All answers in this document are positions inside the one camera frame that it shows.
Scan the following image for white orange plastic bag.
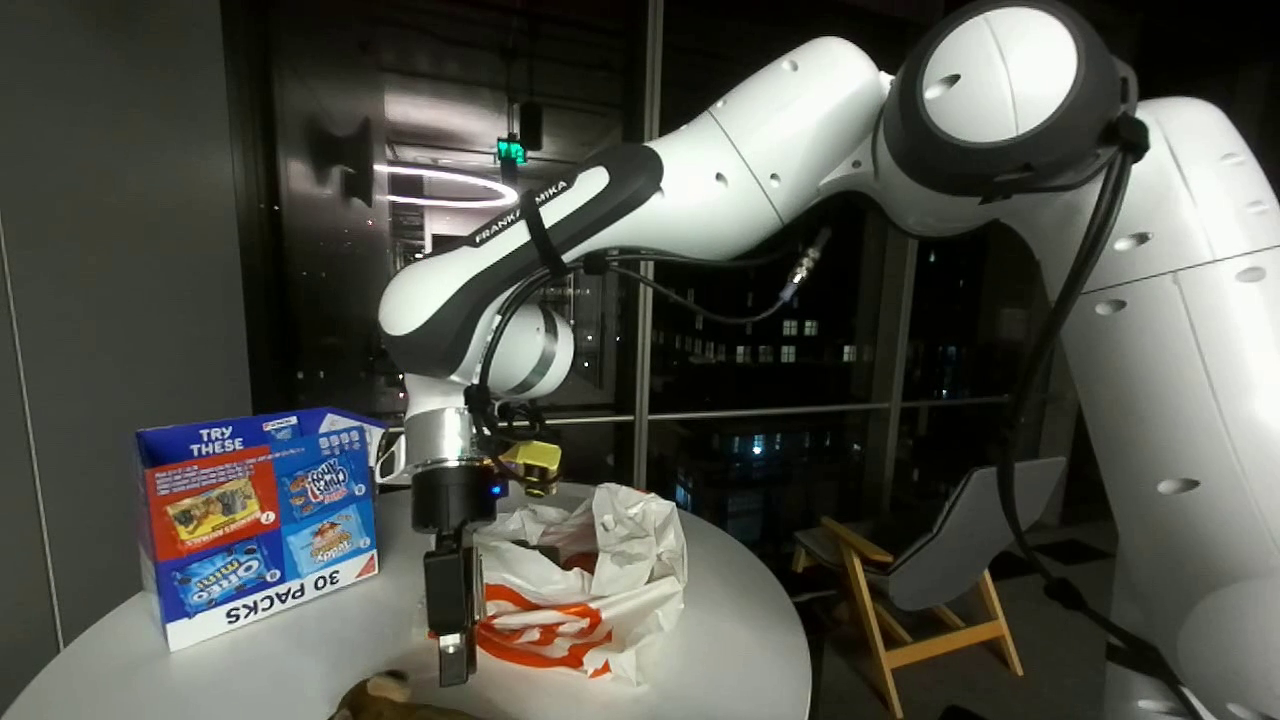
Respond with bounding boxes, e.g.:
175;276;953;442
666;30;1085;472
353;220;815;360
473;482;690;683

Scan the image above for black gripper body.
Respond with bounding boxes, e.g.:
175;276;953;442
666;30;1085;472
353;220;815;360
414;462;495;641

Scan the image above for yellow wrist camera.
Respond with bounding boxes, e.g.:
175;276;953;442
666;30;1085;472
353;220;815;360
506;441;563;489

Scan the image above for wooden folding chair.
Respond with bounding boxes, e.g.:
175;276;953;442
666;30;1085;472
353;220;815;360
821;514;1025;720

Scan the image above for round white pedestal table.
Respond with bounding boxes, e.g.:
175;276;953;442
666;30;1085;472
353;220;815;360
4;490;814;720

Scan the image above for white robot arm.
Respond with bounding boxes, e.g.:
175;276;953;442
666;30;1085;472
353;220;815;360
380;0;1280;720

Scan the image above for brown plush moose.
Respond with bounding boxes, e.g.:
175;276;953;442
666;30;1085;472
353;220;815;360
329;672;473;720

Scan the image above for blue snack variety box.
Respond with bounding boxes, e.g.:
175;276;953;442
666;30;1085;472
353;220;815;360
135;406;380;651

